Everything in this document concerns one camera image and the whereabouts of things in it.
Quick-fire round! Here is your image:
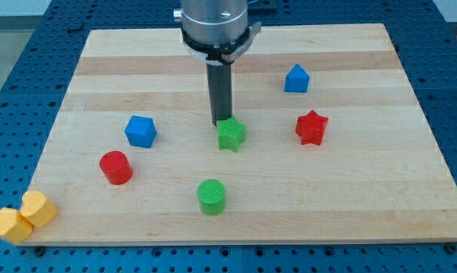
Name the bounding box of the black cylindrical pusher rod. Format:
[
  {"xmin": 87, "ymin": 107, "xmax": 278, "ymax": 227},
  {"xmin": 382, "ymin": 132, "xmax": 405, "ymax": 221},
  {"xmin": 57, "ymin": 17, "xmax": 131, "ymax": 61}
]
[{"xmin": 206, "ymin": 64, "xmax": 232, "ymax": 126}]

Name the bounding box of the green star block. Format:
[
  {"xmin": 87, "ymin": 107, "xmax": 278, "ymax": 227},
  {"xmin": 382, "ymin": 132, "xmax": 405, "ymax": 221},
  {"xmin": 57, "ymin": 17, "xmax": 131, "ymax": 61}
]
[{"xmin": 216, "ymin": 116, "xmax": 246, "ymax": 152}]

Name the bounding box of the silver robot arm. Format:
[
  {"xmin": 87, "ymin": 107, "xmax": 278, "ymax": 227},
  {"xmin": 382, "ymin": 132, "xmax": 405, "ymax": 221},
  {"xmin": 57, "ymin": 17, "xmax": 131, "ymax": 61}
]
[{"xmin": 173, "ymin": 0, "xmax": 261, "ymax": 125}]

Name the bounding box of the red star block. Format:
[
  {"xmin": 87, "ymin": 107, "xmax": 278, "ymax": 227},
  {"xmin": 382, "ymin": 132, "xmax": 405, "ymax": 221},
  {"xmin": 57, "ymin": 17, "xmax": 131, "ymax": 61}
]
[{"xmin": 295, "ymin": 110, "xmax": 329, "ymax": 146}]

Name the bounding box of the blue pentagon house block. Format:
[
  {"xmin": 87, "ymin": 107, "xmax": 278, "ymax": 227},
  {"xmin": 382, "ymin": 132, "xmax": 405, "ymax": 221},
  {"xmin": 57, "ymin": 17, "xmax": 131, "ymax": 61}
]
[{"xmin": 284, "ymin": 64, "xmax": 310, "ymax": 93}]

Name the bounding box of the blue cube block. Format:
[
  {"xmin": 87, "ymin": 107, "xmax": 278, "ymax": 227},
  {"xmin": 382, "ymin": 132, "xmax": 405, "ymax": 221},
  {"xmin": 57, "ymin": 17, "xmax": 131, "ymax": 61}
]
[{"xmin": 124, "ymin": 115, "xmax": 157, "ymax": 148}]

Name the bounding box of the green cylinder block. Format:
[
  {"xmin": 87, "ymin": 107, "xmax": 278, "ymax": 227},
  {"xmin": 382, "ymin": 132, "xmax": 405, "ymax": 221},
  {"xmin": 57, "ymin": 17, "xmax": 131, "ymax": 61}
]
[{"xmin": 197, "ymin": 179, "xmax": 226, "ymax": 215}]

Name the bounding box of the red cylinder block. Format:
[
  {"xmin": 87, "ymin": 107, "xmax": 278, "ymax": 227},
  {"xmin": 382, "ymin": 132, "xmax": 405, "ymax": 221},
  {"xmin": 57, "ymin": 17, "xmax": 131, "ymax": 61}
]
[{"xmin": 99, "ymin": 150, "xmax": 133, "ymax": 186}]

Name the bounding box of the wooden board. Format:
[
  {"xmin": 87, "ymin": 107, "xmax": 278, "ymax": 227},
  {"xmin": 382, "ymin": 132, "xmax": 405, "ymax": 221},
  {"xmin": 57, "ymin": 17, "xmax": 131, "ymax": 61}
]
[{"xmin": 26, "ymin": 24, "xmax": 457, "ymax": 246}]

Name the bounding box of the yellow heart block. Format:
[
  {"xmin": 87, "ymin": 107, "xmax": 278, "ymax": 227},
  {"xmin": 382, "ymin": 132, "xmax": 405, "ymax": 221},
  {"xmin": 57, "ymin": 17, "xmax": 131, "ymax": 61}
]
[{"xmin": 20, "ymin": 190, "xmax": 58, "ymax": 228}]

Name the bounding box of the yellow hexagon block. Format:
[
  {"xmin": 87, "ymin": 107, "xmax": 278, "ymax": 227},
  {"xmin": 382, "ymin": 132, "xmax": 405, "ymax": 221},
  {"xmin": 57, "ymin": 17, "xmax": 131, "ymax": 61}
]
[{"xmin": 0, "ymin": 208, "xmax": 33, "ymax": 245}]

